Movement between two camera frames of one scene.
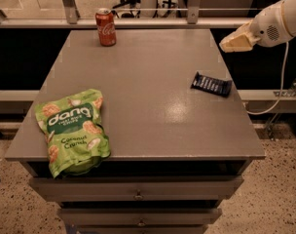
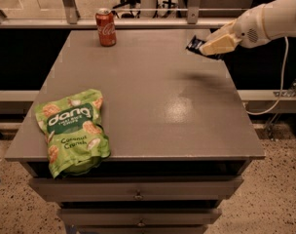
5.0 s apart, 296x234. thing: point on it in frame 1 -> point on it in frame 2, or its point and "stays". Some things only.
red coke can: (106, 26) stays
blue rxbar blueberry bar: (211, 84) -> (195, 45)
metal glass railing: (135, 6) stays
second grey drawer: (139, 216) stays
